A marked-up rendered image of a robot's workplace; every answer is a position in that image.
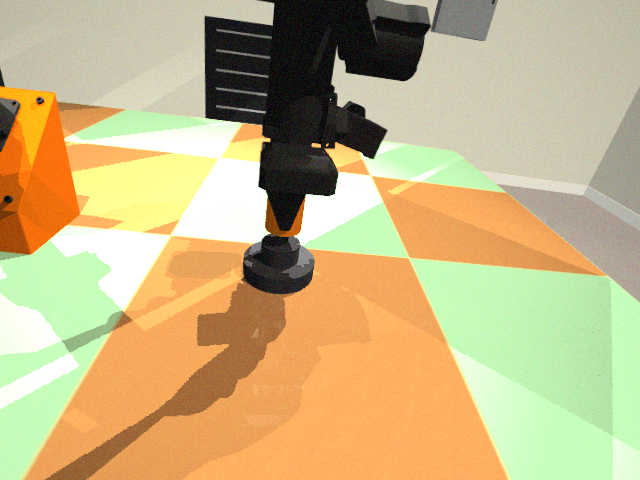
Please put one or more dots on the orange cylinder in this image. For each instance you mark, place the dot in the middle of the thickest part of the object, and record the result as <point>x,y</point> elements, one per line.
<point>271,224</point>

